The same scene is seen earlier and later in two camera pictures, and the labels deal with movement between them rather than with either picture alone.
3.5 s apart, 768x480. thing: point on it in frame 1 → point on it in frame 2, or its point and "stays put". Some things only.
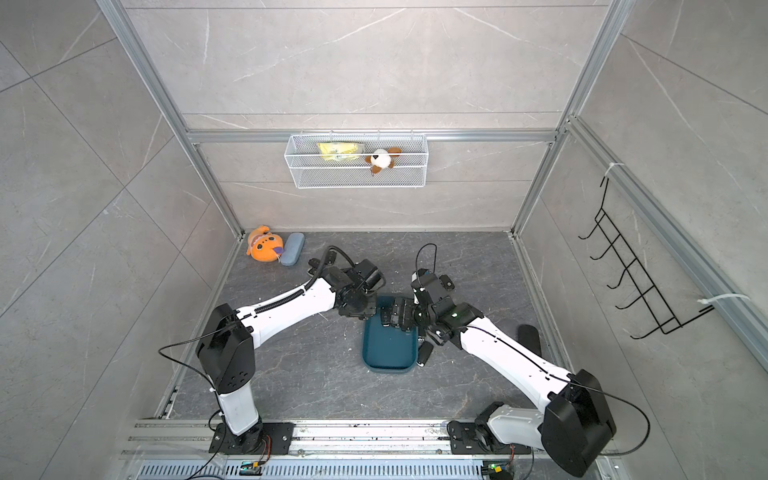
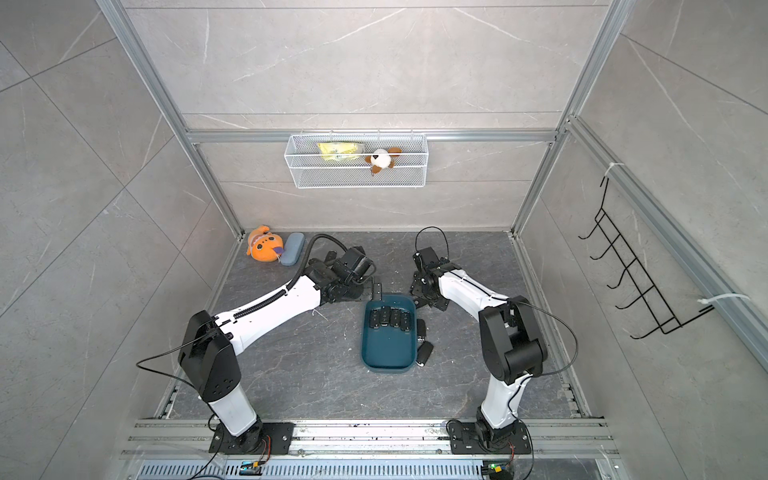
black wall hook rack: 656,304 stays put
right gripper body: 412,313 → 421,292
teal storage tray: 388,349 stays put
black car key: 424,353 stays put
